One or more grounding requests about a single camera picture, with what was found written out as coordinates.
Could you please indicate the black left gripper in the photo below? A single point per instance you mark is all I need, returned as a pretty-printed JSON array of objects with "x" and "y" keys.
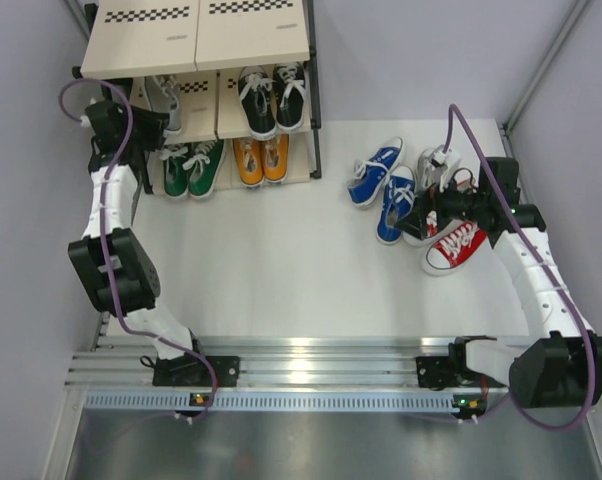
[{"x": 154, "y": 124}]

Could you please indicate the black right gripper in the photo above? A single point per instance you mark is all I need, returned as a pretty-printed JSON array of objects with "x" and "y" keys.
[{"x": 432, "y": 200}]

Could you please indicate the grey sneaker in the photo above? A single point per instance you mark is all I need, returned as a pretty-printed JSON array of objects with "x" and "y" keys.
[
  {"x": 430, "y": 167},
  {"x": 162, "y": 93}
]

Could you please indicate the green sneaker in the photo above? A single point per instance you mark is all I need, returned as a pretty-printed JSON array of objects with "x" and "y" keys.
[
  {"x": 173, "y": 158},
  {"x": 203, "y": 168}
]

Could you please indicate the blue sneaker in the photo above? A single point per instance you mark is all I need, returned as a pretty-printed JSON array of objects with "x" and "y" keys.
[
  {"x": 372, "y": 174},
  {"x": 398, "y": 200}
]

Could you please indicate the orange sneaker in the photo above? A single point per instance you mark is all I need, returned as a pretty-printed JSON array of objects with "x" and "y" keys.
[
  {"x": 275, "y": 158},
  {"x": 248, "y": 158}
]

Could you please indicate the black sneaker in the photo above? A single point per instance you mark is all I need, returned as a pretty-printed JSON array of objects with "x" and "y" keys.
[
  {"x": 290, "y": 93},
  {"x": 254, "y": 90}
]

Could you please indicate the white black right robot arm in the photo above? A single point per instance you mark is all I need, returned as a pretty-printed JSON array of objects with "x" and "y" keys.
[{"x": 562, "y": 366}]

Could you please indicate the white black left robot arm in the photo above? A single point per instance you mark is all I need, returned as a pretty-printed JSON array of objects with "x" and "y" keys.
[{"x": 116, "y": 272}]

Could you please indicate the beige black shoe shelf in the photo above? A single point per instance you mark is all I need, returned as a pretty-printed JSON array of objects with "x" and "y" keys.
[{"x": 203, "y": 46}]

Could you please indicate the red sneaker upper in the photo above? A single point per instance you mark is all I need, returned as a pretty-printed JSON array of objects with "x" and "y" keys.
[{"x": 431, "y": 230}]

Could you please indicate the red sneaker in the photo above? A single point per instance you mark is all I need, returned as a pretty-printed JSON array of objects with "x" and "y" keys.
[
  {"x": 452, "y": 251},
  {"x": 431, "y": 230}
]

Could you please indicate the red sneaker lower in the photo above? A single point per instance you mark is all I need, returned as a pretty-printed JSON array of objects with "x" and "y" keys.
[{"x": 452, "y": 251}]

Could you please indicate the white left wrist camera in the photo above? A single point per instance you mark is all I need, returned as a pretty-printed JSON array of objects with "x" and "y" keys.
[{"x": 85, "y": 121}]

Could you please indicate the grey slotted cable duct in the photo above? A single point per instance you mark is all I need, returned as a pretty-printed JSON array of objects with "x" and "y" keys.
[{"x": 253, "y": 401}]

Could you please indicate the aluminium mounting rail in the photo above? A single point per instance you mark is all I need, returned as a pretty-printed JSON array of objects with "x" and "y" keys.
[{"x": 269, "y": 363}]

